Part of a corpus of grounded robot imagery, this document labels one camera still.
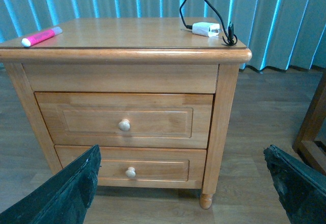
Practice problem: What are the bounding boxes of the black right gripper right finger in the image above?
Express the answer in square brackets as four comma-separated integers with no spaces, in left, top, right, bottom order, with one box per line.
[263,145,325,223]

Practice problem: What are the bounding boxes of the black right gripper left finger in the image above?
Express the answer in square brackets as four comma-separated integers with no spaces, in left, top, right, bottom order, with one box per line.
[1,145,101,223]

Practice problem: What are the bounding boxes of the wooden drawer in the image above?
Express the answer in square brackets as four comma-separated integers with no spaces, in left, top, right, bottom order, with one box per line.
[54,145,207,189]
[36,92,213,149]

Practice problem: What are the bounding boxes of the pink highlighter marker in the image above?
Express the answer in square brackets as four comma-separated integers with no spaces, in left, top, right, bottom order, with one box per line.
[21,26,63,47]

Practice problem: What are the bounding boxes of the dark wooden furniture leg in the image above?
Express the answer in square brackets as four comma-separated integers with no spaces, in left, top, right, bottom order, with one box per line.
[292,72,325,175]

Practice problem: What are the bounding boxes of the wooden nightstand cabinet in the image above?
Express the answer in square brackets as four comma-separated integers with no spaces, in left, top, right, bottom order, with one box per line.
[1,18,252,209]

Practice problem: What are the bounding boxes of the grey pleated curtain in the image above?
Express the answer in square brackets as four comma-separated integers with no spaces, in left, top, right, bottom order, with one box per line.
[1,0,325,70]

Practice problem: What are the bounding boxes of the white charger adapter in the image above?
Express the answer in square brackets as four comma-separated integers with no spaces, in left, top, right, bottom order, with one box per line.
[192,22,221,37]

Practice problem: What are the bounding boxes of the black usb cable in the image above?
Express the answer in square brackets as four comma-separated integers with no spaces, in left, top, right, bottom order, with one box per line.
[179,0,238,46]

